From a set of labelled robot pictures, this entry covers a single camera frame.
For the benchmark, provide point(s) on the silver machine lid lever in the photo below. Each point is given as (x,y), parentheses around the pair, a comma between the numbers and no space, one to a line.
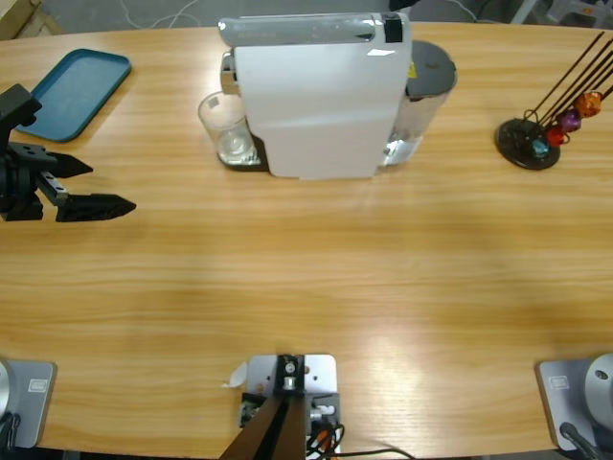
(297,29)

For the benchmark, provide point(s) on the purple coffee capsule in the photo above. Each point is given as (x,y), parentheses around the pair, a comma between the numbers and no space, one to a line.
(571,121)

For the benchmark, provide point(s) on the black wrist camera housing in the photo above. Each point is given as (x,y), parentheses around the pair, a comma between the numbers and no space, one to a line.
(19,108)

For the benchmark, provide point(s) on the clear drinking glass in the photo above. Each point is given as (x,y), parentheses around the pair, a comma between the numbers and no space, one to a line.
(225,124)

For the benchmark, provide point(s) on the white capsule coffee machine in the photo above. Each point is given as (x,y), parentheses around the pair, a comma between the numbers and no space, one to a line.
(321,110)

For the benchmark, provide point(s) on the white chair base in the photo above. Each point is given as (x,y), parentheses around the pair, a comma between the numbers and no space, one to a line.
(531,12)

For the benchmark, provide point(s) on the teal plastic tray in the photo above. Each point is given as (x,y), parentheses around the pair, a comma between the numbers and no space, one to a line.
(76,91)

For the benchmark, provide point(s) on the blue coffee capsule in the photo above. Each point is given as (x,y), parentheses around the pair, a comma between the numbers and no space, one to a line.
(540,149)

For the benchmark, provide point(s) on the dark camera post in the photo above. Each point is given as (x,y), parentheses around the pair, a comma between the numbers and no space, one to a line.
(268,431)

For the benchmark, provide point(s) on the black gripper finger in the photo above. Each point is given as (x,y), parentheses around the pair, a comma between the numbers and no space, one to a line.
(62,167)
(96,208)
(401,5)

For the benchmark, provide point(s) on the red coffee capsule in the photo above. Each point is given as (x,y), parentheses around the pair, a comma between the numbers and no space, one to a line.
(556,135)

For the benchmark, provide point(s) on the silver black drip tray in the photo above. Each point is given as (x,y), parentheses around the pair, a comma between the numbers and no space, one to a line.
(256,160)

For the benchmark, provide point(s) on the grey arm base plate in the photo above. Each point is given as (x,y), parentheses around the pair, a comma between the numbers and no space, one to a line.
(570,397)
(31,402)

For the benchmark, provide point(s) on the white paper tag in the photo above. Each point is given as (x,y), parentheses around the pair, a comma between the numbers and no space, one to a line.
(238,376)

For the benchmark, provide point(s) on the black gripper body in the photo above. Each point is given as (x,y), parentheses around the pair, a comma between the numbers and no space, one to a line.
(21,196)

